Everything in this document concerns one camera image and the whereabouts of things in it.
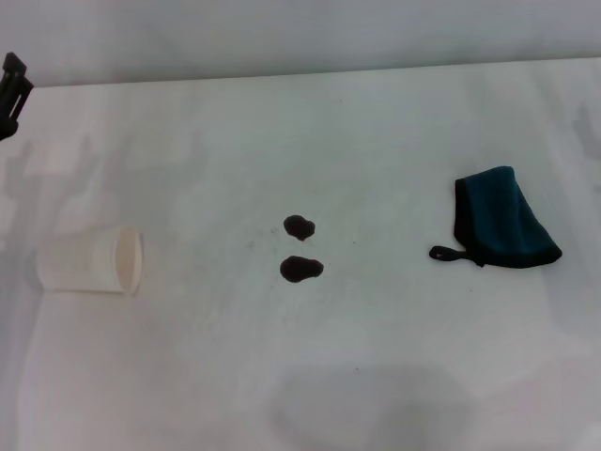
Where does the large black water stain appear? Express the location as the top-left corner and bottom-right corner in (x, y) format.
(279, 255), (325, 285)

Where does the blue rag with black trim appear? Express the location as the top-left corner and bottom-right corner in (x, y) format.
(427, 164), (563, 272)

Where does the translucent white plastic cup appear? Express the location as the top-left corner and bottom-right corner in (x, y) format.
(36, 224), (146, 297)

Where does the small black water stain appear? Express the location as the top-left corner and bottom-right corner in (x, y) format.
(283, 214), (316, 243)

